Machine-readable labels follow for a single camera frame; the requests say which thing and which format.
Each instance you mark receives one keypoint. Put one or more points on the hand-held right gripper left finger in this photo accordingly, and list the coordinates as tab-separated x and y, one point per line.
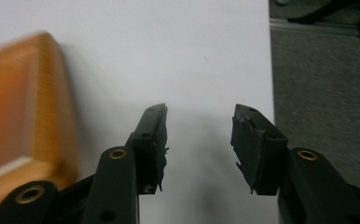
150	146

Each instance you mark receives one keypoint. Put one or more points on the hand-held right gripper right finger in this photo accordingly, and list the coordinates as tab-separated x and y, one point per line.
259	155

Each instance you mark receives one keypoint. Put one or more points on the wooden picture frame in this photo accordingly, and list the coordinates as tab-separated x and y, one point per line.
44	109

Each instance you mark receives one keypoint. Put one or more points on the metal floor strip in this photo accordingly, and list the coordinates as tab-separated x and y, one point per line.
311	26

